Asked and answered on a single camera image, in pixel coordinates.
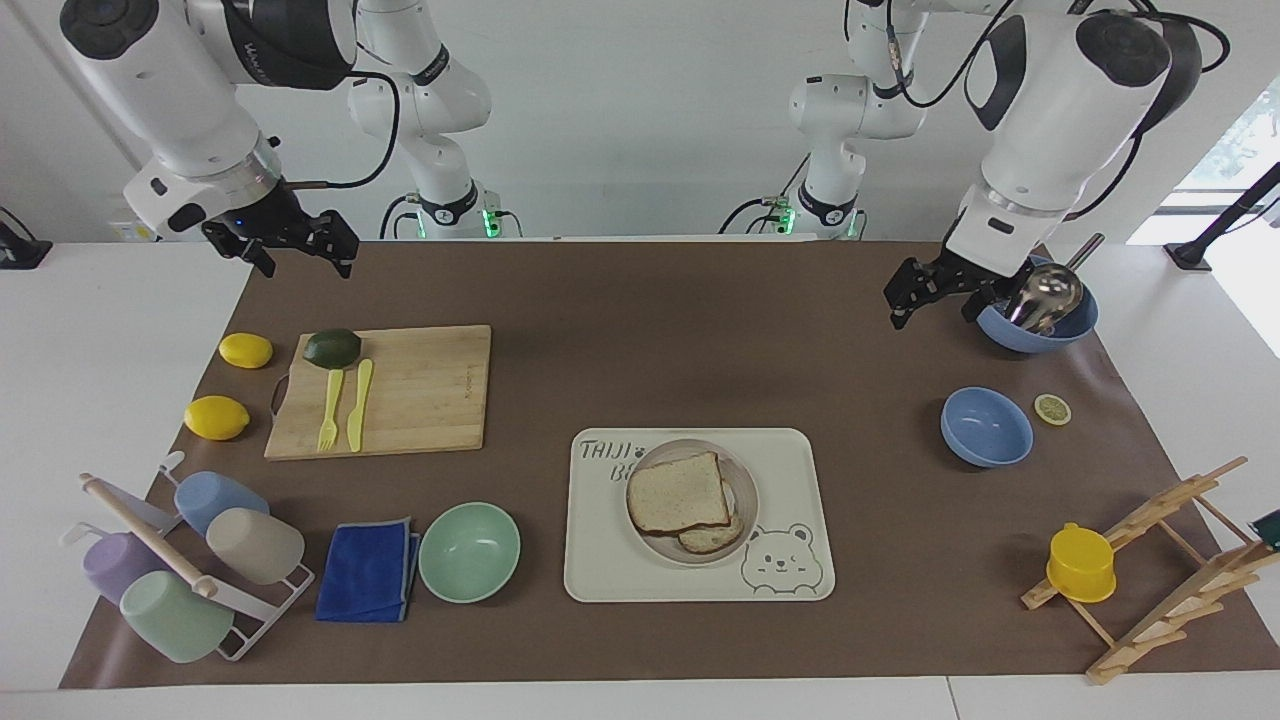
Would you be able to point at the blue bowl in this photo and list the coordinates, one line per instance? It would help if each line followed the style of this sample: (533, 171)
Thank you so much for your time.
(1040, 340)
(987, 428)

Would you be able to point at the yellow plastic knife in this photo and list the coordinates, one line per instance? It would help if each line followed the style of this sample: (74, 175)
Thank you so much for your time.
(358, 405)

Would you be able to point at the small bread slice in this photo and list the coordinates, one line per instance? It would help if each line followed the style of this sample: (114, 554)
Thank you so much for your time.
(715, 538)

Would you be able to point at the beige plastic cup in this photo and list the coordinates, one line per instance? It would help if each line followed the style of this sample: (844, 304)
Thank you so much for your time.
(258, 545)

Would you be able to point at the white cup rack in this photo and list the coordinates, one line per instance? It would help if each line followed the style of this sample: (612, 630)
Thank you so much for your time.
(150, 535)

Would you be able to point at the black stand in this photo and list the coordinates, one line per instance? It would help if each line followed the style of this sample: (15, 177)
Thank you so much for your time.
(20, 250)
(1225, 215)

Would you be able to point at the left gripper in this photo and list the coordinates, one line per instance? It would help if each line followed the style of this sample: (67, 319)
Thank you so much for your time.
(985, 277)

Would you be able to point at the metal ladle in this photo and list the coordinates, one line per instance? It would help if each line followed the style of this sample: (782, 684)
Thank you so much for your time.
(1045, 297)

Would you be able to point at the large bread slice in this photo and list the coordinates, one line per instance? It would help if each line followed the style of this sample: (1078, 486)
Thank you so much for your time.
(678, 495)

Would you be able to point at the wooden cutting board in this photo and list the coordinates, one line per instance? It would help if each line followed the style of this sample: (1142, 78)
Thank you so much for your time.
(430, 390)

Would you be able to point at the cream tray with bear print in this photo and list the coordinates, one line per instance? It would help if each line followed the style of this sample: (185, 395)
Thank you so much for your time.
(790, 480)

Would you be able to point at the yellow plastic fork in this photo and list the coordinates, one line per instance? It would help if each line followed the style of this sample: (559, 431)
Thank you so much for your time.
(330, 405)

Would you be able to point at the blue plastic cup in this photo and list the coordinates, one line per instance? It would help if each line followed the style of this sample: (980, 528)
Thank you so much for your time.
(220, 498)

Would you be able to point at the wooden dish rack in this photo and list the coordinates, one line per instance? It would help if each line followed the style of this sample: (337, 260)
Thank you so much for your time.
(1170, 501)

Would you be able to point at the yellow plastic cup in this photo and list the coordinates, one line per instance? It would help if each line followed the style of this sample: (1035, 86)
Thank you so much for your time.
(1081, 565)

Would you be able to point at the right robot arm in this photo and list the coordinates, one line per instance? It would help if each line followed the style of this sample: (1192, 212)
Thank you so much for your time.
(170, 90)

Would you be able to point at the purple plastic cup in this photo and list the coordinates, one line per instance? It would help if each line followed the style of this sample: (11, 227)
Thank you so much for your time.
(115, 565)

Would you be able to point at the green plastic cup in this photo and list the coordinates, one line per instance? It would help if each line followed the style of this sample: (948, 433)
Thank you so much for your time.
(175, 620)

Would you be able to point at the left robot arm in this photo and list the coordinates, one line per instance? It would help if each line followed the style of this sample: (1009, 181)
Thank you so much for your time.
(1060, 110)

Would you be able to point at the green bowl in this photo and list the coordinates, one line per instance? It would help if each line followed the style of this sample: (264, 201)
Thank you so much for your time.
(470, 553)

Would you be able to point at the lemon slice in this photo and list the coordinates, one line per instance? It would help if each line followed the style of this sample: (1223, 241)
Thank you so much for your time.
(1052, 409)

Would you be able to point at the blue folded cloth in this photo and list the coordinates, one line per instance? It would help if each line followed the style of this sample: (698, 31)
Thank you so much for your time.
(365, 570)

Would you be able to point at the beige plate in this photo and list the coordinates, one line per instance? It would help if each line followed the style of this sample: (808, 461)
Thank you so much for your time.
(745, 480)

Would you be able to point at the dark green object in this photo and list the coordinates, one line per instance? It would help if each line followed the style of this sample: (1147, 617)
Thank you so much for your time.
(1268, 528)

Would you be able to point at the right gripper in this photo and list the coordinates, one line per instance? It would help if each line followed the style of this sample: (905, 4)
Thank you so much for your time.
(268, 212)

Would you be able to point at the green avocado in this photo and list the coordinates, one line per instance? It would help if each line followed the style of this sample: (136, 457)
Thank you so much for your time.
(332, 348)

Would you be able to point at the yellow lemon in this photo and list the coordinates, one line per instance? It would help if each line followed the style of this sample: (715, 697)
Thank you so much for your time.
(216, 417)
(246, 350)

